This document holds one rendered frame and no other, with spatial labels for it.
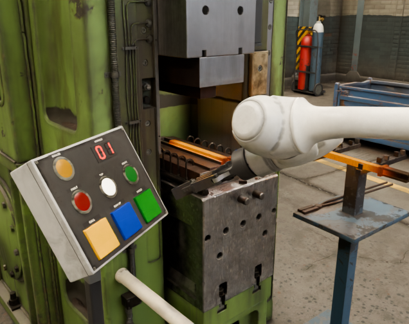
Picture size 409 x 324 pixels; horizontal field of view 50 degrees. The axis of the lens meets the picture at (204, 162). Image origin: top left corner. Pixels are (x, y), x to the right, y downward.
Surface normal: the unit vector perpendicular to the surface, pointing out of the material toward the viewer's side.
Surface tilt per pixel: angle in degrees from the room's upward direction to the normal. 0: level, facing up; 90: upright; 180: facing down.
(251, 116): 71
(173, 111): 90
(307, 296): 0
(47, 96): 90
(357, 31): 90
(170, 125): 90
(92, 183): 60
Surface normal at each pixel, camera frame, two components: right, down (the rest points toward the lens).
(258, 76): 0.65, 0.24
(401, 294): 0.00, -0.95
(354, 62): -0.83, 0.18
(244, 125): -0.68, -0.11
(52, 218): -0.41, 0.29
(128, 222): 0.79, -0.36
